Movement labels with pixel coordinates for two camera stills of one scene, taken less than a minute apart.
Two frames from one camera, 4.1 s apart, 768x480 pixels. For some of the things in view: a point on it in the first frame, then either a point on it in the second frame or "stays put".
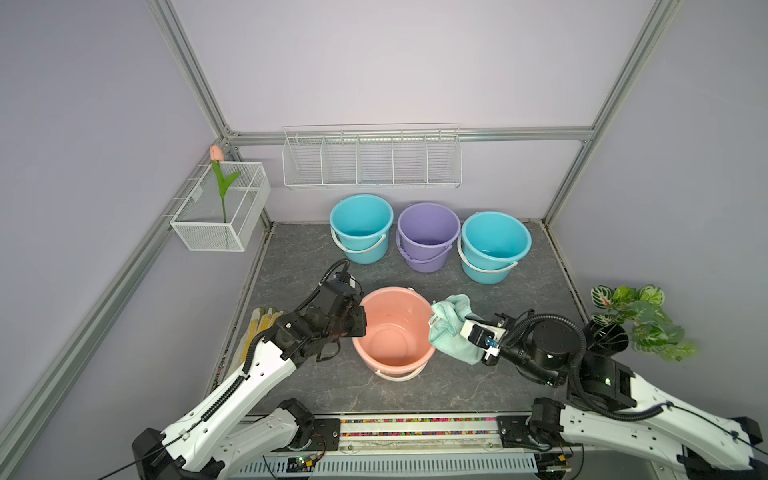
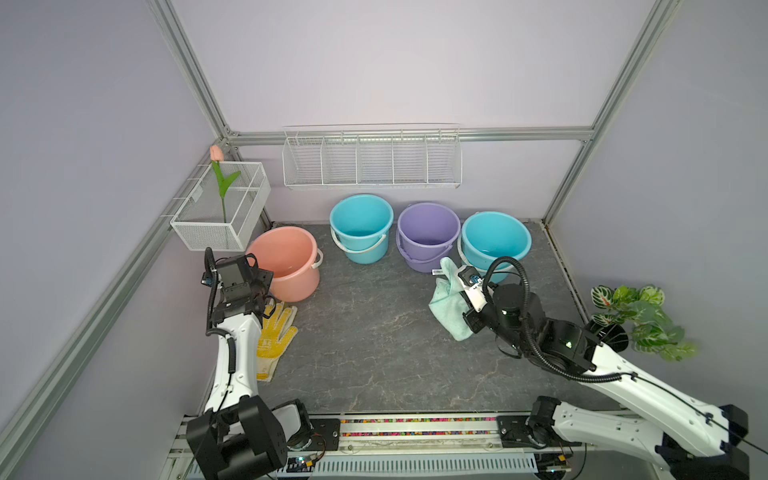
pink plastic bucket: x=397 y=345 -> x=291 y=254
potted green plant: x=627 y=317 stays put
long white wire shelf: x=374 y=155 stays put
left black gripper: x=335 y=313 -> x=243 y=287
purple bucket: x=426 y=233 stays put
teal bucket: x=491 y=244 stays put
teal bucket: x=360 y=225 stays put
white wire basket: x=225 y=208 stays put
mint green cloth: x=445 y=334 -> x=448 y=301
